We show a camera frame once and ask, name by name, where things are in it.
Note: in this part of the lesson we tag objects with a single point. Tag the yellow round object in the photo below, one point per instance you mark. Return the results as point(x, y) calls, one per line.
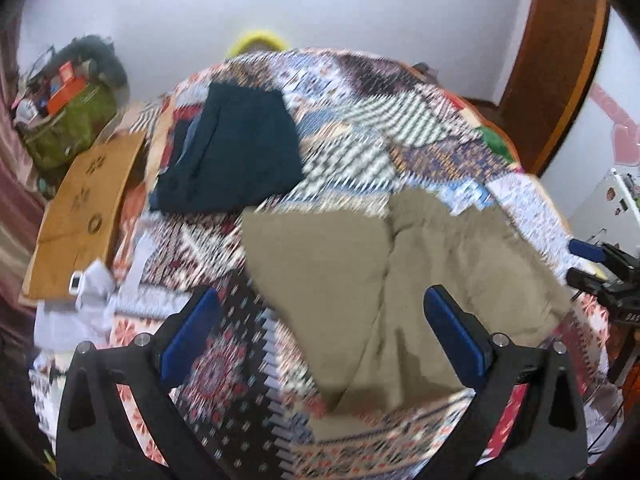
point(257, 40)

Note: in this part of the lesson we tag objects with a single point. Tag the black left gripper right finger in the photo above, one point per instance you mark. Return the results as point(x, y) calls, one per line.
point(548, 439)

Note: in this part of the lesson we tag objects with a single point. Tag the orange box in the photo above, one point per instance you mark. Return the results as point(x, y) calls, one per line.
point(70, 85)

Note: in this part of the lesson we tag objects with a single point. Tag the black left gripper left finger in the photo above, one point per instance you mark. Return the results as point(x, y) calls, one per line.
point(95, 439)

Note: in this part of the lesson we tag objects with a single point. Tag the khaki olive pants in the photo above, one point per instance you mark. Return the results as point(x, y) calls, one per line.
point(351, 288)

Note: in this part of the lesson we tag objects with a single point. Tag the patchwork patterned bedsheet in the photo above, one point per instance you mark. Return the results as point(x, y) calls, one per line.
point(368, 128)

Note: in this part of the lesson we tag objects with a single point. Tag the grey plush toy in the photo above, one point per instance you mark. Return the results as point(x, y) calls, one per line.
point(92, 48)

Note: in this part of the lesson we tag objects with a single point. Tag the brown wooden door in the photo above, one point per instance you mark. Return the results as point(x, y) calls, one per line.
point(551, 76)

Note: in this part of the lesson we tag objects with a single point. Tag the folded dark navy pants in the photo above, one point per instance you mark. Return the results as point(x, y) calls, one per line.
point(243, 150)

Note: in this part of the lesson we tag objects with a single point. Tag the striped pink curtain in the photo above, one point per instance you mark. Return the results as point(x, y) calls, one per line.
point(21, 204)

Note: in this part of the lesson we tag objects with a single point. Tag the brown cardboard box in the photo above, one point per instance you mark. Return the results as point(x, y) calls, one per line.
point(79, 224)

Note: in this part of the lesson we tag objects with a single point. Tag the white refrigerator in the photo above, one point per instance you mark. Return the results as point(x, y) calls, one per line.
point(609, 215)

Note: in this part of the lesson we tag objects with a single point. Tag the green fabric storage bag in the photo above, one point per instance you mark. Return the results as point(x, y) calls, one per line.
point(61, 137)

